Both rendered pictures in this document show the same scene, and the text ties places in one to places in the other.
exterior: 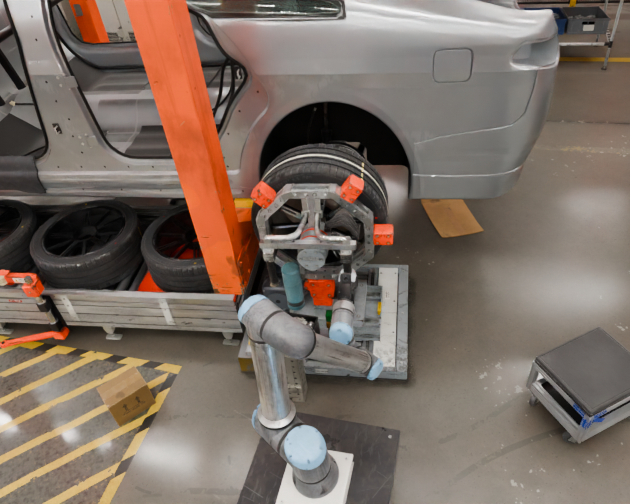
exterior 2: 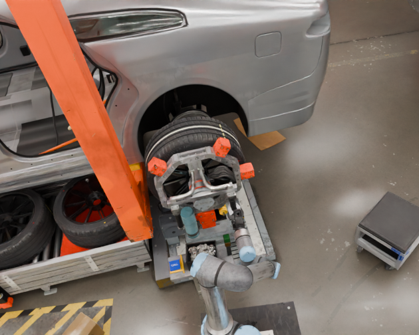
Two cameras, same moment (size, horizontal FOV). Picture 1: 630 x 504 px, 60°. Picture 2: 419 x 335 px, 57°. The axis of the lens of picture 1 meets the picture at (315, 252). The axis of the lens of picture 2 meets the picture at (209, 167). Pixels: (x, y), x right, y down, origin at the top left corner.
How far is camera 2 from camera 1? 0.55 m
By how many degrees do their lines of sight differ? 12
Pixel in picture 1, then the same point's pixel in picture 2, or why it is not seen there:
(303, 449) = not seen: outside the picture
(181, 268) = (96, 229)
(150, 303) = (78, 261)
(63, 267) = not seen: outside the picture
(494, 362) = (326, 229)
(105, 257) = (29, 236)
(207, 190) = (118, 176)
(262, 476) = not seen: outside the picture
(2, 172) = not seen: outside the picture
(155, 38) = (64, 79)
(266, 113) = (138, 103)
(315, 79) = (171, 72)
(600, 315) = (377, 179)
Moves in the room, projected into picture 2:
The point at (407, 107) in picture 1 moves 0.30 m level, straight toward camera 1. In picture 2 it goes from (240, 78) to (253, 105)
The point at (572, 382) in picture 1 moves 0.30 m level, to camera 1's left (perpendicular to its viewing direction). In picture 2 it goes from (386, 234) to (350, 252)
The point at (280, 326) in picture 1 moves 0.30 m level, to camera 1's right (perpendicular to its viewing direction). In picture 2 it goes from (229, 274) to (290, 245)
